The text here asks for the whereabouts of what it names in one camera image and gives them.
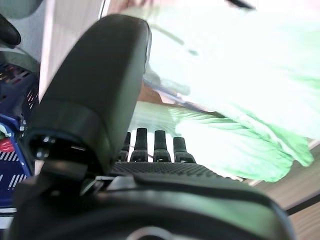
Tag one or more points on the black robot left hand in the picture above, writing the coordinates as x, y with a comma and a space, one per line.
95, 75

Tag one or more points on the blue plastic shopping basket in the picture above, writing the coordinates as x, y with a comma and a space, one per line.
12, 175

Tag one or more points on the green white napa cabbage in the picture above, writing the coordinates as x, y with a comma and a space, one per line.
250, 150
237, 62

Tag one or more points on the silver robot right leg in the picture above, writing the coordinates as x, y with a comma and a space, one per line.
7, 32

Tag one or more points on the red bell pepper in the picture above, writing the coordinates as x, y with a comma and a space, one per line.
5, 145

